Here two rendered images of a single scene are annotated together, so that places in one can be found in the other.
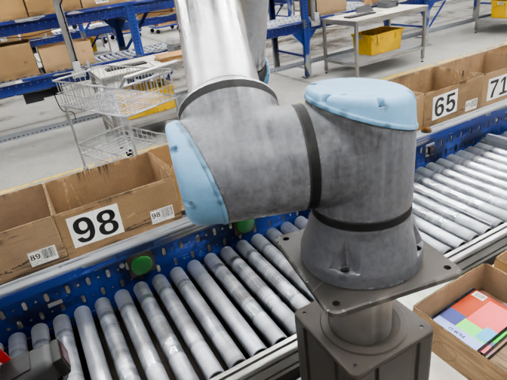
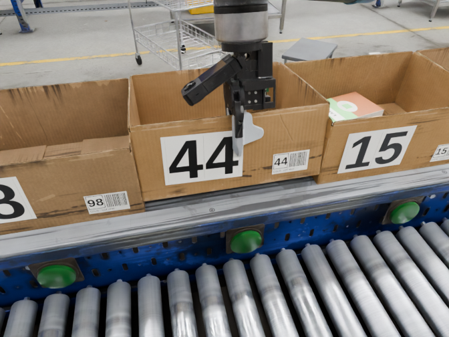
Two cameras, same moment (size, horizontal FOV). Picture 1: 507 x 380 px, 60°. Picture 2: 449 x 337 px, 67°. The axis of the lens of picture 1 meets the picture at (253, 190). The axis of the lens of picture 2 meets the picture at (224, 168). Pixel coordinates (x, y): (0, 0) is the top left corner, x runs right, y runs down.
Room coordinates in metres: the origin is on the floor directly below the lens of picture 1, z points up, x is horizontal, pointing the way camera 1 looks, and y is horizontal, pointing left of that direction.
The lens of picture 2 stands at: (0.92, -0.01, 1.41)
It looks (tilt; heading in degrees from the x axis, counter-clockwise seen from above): 41 degrees down; 13
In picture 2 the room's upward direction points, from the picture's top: straight up
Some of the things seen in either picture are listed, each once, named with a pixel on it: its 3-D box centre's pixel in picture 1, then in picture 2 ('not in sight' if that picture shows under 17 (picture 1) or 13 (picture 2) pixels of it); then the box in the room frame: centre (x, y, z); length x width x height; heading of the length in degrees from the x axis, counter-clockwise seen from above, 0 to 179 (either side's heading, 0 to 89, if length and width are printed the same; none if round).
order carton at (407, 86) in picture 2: not in sight; (370, 111); (1.74, -0.21, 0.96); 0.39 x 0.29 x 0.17; 115
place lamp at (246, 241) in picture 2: (245, 224); (246, 243); (1.38, 0.05, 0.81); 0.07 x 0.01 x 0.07; 115
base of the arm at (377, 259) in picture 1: (360, 225); not in sight; (0.58, -0.16, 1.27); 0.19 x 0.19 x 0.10
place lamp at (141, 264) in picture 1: (142, 265); (57, 278); (1.21, 0.40, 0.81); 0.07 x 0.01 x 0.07; 115
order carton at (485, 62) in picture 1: (483, 78); not in sight; (2.24, -1.27, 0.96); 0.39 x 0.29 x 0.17; 115
